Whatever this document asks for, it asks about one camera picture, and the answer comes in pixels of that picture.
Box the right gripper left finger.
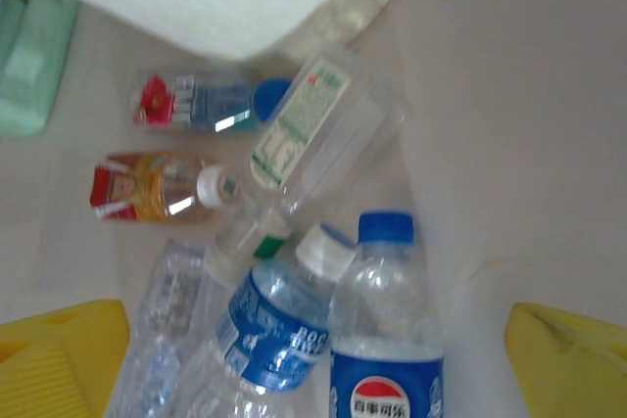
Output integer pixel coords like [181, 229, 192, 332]
[0, 299, 131, 418]

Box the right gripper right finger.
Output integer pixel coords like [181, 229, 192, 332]
[504, 301, 627, 418]

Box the tall clear bottle white cap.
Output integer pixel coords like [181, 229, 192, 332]
[105, 236, 226, 418]

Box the bottle red yellow label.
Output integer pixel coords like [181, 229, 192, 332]
[89, 151, 244, 224]

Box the Pepsi label bottle blue cap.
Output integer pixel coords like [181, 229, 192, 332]
[326, 210, 447, 418]

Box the water bottle blue label white cap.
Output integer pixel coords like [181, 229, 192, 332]
[180, 221, 359, 418]

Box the clear bottle red flower label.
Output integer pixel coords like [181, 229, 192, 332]
[131, 72, 295, 134]

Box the clear bottle green white label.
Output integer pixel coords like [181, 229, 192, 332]
[203, 48, 409, 287]

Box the mint green zip case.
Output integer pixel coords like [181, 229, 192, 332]
[0, 0, 79, 138]

